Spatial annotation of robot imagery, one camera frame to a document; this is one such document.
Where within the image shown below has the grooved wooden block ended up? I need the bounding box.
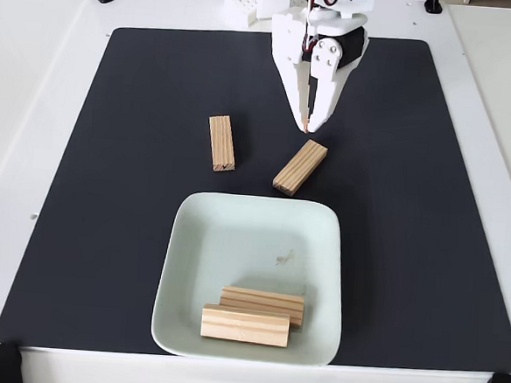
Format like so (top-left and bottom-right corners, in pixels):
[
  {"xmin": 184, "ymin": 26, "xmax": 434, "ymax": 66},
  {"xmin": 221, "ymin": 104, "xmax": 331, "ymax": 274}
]
[
  {"xmin": 199, "ymin": 302, "xmax": 293, "ymax": 349},
  {"xmin": 218, "ymin": 285, "xmax": 306, "ymax": 328},
  {"xmin": 204, "ymin": 114, "xmax": 240, "ymax": 174},
  {"xmin": 271, "ymin": 136, "xmax": 330, "ymax": 201}
]

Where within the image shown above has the pale green square plate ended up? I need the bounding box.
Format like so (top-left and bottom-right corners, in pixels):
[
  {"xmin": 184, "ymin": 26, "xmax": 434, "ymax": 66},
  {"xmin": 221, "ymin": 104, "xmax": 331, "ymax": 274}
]
[{"xmin": 149, "ymin": 187, "xmax": 352, "ymax": 368}]

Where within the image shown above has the black rubber mat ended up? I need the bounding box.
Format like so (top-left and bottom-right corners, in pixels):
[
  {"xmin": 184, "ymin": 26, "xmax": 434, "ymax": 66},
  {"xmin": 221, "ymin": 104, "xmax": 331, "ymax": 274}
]
[{"xmin": 0, "ymin": 11, "xmax": 511, "ymax": 380}]

